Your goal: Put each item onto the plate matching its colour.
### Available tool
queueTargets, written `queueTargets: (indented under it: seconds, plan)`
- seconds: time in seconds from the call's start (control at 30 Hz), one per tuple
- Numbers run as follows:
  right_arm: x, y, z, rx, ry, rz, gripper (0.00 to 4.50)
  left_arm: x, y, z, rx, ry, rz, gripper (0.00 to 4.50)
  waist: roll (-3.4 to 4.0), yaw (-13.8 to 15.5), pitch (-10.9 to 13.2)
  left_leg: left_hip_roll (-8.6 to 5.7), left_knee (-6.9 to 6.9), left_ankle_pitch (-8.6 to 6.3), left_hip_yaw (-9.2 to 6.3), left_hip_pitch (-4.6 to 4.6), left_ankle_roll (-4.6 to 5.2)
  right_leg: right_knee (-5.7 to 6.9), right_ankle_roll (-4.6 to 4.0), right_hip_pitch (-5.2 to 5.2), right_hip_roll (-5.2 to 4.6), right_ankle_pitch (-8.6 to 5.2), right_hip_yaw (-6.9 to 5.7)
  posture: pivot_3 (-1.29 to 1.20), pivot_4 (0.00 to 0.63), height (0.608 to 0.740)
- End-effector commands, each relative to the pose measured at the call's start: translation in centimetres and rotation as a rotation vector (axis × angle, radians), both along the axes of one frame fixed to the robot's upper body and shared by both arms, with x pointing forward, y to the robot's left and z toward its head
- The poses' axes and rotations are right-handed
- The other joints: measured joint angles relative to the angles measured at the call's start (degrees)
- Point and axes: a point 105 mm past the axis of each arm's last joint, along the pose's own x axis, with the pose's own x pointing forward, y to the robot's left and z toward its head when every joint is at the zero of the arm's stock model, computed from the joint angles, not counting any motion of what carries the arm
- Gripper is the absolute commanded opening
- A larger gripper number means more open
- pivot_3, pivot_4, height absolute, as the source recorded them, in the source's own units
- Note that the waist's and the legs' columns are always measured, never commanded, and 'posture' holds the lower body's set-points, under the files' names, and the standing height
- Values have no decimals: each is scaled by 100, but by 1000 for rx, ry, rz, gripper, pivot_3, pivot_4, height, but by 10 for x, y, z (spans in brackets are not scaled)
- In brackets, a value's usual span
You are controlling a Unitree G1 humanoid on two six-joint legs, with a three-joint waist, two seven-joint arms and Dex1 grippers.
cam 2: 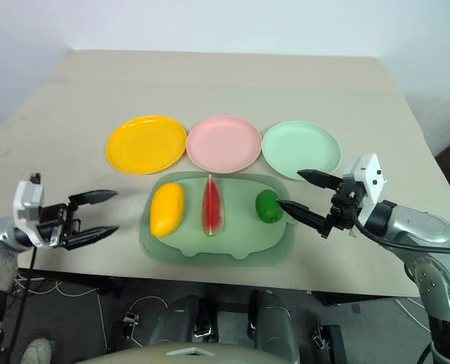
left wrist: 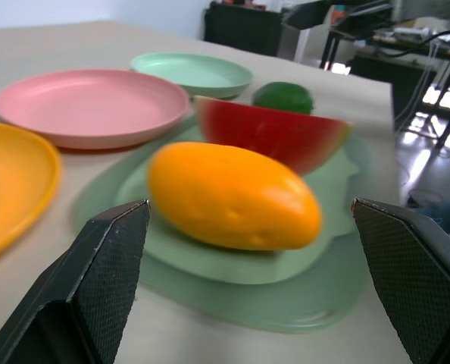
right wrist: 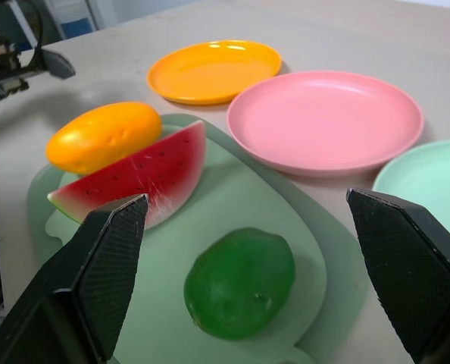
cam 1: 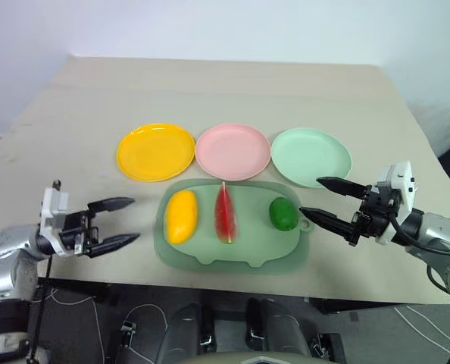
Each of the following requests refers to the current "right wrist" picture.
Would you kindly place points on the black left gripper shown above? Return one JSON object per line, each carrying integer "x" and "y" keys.
{"x": 1, "y": 62}

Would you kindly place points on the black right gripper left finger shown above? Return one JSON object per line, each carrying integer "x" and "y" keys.
{"x": 96, "y": 273}

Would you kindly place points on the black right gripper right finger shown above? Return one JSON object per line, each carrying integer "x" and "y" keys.
{"x": 410, "y": 273}

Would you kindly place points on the mint green plate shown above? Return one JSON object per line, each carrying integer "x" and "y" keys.
{"x": 433, "y": 178}

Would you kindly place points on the green lime fruit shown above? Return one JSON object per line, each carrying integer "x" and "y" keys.
{"x": 240, "y": 284}

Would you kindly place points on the orange plate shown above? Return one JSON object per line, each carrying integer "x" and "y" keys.
{"x": 213, "y": 74}

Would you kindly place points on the pink plate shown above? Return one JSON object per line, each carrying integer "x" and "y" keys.
{"x": 323, "y": 121}

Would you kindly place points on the blue and white background box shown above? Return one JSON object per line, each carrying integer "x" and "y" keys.
{"x": 75, "y": 19}

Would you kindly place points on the translucent green tray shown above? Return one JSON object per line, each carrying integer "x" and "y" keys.
{"x": 335, "y": 265}

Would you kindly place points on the yellow mango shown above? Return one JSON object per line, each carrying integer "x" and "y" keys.
{"x": 104, "y": 136}

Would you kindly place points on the red watermelon slice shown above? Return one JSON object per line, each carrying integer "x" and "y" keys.
{"x": 149, "y": 178}

